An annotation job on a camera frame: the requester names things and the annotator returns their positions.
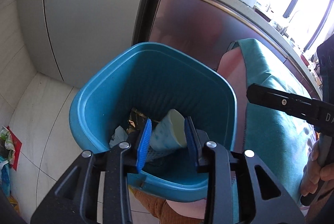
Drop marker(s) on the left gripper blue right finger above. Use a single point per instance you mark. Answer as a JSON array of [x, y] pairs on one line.
[[193, 142]]

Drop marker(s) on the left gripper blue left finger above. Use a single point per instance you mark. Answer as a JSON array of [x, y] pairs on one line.
[[142, 144]]

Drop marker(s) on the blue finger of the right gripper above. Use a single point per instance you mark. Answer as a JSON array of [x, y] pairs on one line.
[[291, 104]]

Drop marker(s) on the white paper cup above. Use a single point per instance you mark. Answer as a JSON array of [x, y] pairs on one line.
[[169, 134]]

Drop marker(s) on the gold snack wrapper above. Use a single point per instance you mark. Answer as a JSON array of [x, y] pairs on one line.
[[136, 121]]

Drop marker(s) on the blue plastic trash bin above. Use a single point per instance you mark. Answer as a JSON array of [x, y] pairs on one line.
[[152, 78]]

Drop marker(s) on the dark red kitchen cabinets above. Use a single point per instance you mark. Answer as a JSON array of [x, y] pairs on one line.
[[205, 29]]

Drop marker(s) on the person's right hand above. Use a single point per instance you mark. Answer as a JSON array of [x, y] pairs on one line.
[[313, 173]]

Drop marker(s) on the teal and purple tablecloth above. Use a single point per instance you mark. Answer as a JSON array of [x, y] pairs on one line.
[[283, 142]]

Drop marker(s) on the red green bags on floor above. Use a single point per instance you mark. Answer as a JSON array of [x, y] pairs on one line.
[[10, 147]]

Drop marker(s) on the silver refrigerator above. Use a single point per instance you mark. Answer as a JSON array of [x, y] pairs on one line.
[[70, 40]]

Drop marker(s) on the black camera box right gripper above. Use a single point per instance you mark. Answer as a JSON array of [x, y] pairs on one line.
[[325, 53]]

